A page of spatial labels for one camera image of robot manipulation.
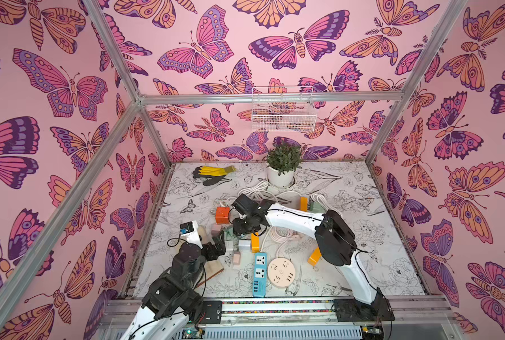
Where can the small yellow power strip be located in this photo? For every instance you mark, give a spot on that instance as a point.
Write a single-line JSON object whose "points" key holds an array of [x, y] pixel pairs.
{"points": [[315, 257]]}

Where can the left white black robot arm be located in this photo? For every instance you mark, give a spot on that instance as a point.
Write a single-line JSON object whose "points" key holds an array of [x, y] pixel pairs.
{"points": [[171, 303]]}

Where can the green plug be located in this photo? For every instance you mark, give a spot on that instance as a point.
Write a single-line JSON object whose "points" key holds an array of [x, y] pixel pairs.
{"points": [[316, 207]]}

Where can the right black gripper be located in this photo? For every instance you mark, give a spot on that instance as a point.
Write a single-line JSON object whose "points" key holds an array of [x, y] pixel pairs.
{"points": [[244, 214]]}

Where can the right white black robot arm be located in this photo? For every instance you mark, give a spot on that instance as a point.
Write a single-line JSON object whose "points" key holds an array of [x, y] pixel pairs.
{"points": [[335, 240]]}

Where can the pink round socket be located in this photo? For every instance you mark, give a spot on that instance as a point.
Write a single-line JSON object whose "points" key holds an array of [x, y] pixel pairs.
{"points": [[281, 272]]}

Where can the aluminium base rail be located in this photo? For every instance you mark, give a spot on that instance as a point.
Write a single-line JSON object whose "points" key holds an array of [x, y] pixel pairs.
{"points": [[416, 317]]}

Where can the orange power strip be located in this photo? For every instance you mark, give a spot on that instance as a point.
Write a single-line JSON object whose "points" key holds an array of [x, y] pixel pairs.
{"points": [[304, 204]]}

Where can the white wire basket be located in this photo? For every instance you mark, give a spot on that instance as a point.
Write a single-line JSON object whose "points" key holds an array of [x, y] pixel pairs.
{"points": [[283, 111]]}

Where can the pink USB charger plug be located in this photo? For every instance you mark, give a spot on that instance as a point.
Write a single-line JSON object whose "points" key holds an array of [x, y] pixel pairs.
{"points": [[236, 258]]}

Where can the orange cube socket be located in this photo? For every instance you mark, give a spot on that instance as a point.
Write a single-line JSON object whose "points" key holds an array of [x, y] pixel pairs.
{"points": [[222, 215]]}

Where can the beige cloth glove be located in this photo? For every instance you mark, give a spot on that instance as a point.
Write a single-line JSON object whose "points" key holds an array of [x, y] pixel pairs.
{"points": [[213, 268]]}

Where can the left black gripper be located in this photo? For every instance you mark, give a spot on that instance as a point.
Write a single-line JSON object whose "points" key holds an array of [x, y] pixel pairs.
{"points": [[213, 254]]}

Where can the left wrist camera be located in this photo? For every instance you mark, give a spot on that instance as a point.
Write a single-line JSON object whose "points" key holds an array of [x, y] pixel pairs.
{"points": [[189, 232]]}

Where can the potted green plant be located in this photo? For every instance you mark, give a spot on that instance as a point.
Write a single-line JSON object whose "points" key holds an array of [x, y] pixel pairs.
{"points": [[283, 160]]}

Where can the white USB charger plug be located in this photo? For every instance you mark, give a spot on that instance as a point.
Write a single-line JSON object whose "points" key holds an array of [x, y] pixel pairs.
{"points": [[244, 245]]}

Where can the blue power strip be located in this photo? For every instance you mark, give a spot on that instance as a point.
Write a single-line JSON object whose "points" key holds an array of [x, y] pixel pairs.
{"points": [[260, 275]]}

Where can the yellow black work gloves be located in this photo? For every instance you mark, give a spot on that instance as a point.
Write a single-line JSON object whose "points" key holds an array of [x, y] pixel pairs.
{"points": [[213, 175]]}

